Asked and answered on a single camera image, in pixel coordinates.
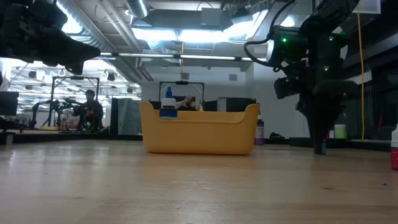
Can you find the person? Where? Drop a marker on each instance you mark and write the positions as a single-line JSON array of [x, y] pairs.
[[188, 101], [90, 112]]

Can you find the small blue dye bottle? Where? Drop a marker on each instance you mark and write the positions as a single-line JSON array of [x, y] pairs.
[[324, 149]]

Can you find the small red dye bottle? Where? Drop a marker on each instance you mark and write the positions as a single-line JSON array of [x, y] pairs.
[[395, 155]]

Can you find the green cup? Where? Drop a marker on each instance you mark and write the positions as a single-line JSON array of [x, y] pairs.
[[340, 132]]

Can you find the grey wall box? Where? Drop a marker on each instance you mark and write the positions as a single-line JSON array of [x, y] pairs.
[[184, 76], [233, 77]]

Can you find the yellow plastic tray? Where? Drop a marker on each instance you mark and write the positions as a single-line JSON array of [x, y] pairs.
[[192, 137]]

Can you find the black frame clamp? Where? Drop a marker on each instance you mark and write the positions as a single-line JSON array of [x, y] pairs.
[[276, 136]]

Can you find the black gantry frame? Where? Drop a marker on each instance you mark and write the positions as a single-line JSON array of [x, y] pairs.
[[182, 82], [76, 77]]

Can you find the black aluminium table frame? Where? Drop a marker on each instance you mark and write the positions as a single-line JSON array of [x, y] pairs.
[[124, 137]]

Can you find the long linear ceiling light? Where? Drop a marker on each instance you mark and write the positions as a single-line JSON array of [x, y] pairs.
[[224, 58]]

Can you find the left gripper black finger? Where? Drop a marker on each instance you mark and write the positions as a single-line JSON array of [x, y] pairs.
[[77, 46], [81, 57]]

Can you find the black monitor back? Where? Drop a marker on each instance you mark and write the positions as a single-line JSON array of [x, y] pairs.
[[239, 104]]

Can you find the large blue food coloring bottle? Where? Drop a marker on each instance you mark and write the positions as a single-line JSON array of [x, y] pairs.
[[168, 109]]

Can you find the white globe table lamp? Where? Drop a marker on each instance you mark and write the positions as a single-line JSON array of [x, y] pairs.
[[344, 46]]

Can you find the background black robot arm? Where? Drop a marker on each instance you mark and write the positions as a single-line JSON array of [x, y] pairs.
[[57, 105]]

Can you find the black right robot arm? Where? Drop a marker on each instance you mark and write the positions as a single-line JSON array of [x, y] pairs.
[[311, 46]]

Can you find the grey curtain panel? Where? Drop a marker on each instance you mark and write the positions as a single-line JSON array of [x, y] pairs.
[[127, 115]]

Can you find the large purple food coloring bottle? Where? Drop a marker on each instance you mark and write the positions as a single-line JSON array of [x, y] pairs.
[[259, 133]]

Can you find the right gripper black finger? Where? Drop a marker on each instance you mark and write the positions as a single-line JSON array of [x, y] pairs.
[[320, 137]]

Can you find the black computer monitor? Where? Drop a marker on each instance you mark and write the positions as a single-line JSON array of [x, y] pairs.
[[7, 102]]

